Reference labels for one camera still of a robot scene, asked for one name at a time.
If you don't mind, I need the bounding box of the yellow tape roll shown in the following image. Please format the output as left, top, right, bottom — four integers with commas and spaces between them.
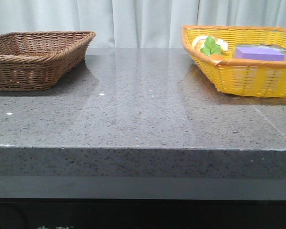
233, 44, 286, 61

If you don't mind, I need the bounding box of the white bread roll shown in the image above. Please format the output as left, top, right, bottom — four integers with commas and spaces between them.
192, 35, 229, 52

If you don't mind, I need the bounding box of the orange toy carrot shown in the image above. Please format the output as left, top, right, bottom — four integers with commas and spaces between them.
209, 54, 223, 62

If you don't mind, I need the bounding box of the pale grey curtain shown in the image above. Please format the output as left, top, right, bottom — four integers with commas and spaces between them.
0, 0, 286, 48

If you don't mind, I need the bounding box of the green artificial leaf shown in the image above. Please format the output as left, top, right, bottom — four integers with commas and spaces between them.
200, 36, 221, 56

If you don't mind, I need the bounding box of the yellow wicker basket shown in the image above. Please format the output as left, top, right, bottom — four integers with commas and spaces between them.
181, 25, 286, 98

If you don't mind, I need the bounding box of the brown wicker basket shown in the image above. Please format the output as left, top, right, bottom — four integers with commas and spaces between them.
0, 31, 96, 91

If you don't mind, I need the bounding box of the purple rectangular block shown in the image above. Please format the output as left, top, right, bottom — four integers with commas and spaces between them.
234, 46, 285, 61

